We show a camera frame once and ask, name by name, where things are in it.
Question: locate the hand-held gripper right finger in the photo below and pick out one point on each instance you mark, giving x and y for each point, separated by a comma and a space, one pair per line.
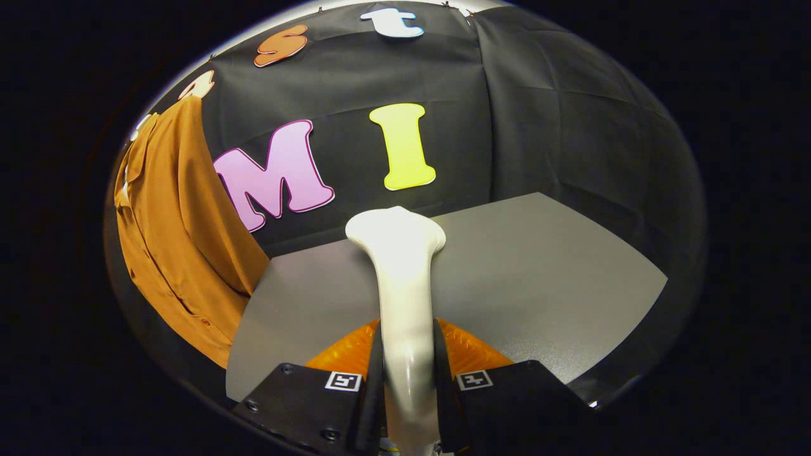
443, 405

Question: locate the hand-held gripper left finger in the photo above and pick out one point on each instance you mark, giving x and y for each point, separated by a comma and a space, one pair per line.
372, 411

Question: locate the white garment steamer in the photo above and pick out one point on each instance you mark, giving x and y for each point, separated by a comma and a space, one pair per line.
402, 285

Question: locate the orange button shirt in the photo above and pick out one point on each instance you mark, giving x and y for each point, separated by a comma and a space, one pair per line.
177, 240

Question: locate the white garment form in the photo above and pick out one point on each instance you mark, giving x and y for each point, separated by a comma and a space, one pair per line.
140, 123

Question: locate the grey table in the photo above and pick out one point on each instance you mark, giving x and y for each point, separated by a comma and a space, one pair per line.
538, 285

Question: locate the black backdrop cloth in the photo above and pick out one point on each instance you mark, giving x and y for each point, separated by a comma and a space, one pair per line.
570, 126

